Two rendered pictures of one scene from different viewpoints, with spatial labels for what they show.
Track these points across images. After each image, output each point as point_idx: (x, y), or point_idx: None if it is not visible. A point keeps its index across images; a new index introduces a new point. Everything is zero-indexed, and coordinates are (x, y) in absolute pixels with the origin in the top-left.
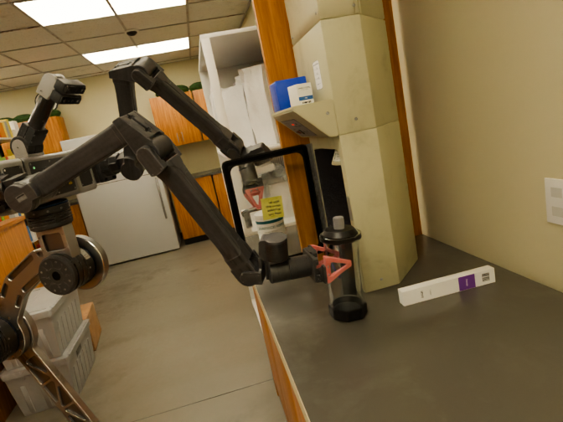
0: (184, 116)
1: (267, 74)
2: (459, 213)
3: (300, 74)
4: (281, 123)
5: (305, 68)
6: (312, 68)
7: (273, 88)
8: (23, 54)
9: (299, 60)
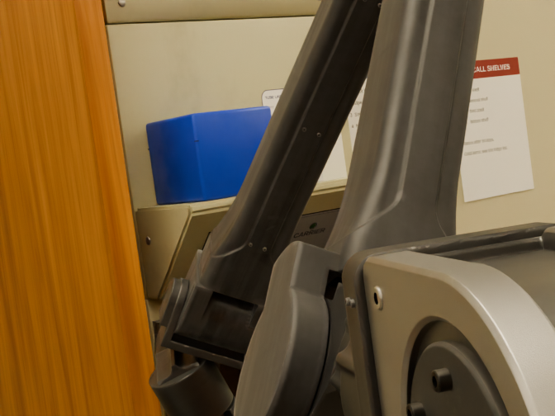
0: (339, 134)
1: (107, 79)
2: None
3: (148, 111)
4: (186, 242)
5: (202, 96)
6: (253, 101)
7: (245, 124)
8: None
9: (159, 72)
